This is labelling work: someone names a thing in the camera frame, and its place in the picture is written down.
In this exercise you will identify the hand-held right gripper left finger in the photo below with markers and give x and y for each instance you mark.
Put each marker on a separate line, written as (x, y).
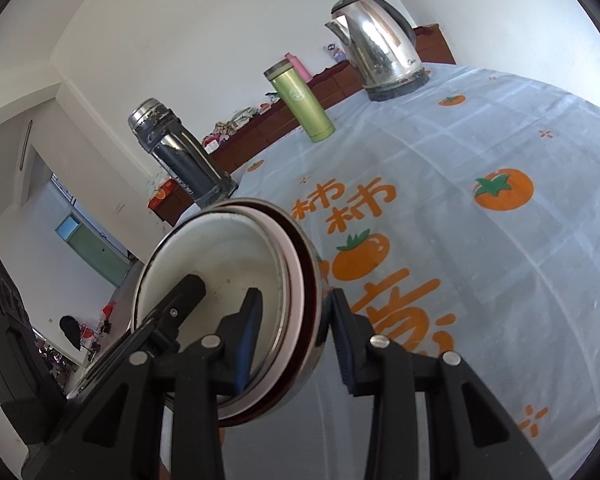
(247, 340)

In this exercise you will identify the green tumbler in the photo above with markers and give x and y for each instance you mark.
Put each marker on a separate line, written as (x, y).
(305, 105)

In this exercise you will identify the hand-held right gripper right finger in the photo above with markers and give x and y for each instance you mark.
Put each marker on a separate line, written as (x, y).
(342, 345)

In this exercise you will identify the orange cardboard box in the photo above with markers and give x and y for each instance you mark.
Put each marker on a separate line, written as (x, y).
(162, 192)

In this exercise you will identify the red plastic bag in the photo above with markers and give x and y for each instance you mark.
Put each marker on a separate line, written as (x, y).
(109, 308)

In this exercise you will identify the white packet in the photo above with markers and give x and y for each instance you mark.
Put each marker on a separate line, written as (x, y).
(333, 53)

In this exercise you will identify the dark wooden cabinet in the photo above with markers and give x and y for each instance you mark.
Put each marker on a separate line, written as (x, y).
(260, 130)

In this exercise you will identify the colourful patterned cloth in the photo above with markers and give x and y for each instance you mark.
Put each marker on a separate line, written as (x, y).
(220, 135)

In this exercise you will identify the stainless steel electric kettle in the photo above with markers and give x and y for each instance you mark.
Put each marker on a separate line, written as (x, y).
(380, 45)

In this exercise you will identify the barred window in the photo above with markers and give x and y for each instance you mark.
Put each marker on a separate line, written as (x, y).
(60, 187)

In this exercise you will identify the green door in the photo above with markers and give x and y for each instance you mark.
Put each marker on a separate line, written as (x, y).
(100, 255)

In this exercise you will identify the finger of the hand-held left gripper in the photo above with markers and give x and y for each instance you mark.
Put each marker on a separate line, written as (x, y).
(180, 305)

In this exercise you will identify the fluorescent ceiling lamp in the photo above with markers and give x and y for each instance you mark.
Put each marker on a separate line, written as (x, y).
(25, 146)

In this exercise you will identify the pink thermos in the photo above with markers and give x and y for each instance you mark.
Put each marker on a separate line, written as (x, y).
(297, 66)

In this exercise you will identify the stainless steel bowl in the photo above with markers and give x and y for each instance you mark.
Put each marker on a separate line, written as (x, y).
(311, 367)

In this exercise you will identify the large black thermos flask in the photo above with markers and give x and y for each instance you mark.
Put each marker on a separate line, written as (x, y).
(180, 160)

